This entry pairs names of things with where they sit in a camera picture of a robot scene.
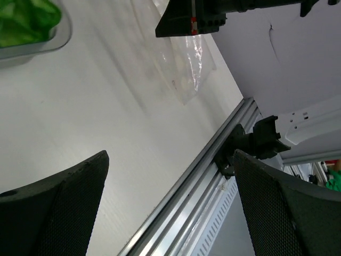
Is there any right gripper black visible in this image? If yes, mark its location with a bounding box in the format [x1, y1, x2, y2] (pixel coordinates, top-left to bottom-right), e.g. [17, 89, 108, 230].
[155, 0, 341, 38]

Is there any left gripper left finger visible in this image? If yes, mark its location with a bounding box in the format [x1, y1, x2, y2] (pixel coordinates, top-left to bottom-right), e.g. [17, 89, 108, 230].
[1, 150, 109, 255]

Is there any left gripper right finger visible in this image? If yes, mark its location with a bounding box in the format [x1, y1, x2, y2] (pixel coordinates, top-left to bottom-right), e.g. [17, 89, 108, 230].
[233, 150, 340, 255]

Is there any clear zip top bag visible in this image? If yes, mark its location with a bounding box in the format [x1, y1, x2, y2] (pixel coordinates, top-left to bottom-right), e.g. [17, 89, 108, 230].
[131, 1, 216, 104]

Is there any green lettuce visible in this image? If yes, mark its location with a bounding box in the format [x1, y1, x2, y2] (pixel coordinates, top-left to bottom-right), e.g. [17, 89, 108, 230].
[1, 1, 62, 48]

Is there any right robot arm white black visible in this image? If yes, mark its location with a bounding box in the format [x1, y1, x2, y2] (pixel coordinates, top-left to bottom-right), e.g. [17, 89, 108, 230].
[155, 1, 340, 169]

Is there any clear grey plastic bin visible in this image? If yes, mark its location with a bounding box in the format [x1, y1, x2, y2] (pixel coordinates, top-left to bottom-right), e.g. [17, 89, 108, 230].
[1, 1, 72, 68]

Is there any slotted cable duct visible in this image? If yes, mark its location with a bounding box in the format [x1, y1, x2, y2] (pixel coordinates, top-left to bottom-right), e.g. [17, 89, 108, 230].
[189, 177, 238, 255]

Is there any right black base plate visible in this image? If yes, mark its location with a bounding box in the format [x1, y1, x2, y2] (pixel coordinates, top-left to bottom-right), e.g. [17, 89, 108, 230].
[214, 123, 256, 180]

